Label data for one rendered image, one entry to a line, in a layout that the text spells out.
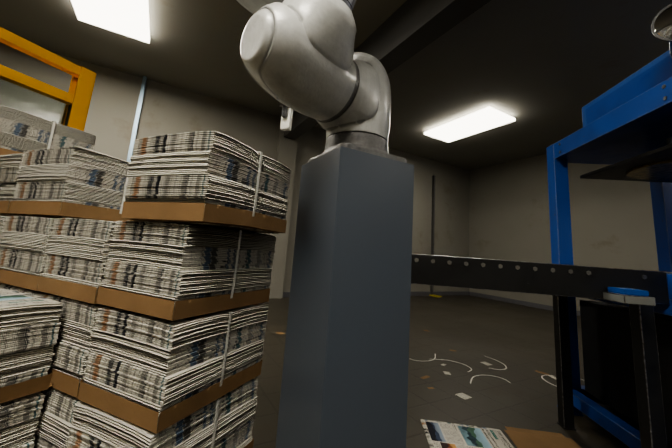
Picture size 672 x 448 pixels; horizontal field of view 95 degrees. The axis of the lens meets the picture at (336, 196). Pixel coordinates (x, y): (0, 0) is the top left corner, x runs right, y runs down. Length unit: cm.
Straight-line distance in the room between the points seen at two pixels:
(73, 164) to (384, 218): 103
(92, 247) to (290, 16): 82
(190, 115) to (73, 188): 383
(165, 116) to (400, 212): 453
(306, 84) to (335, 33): 11
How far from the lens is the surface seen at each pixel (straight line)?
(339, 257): 60
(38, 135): 195
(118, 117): 500
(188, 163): 84
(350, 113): 70
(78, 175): 133
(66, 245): 122
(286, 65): 59
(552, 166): 238
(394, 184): 69
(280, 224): 104
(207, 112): 509
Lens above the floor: 79
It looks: 10 degrees up
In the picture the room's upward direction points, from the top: 4 degrees clockwise
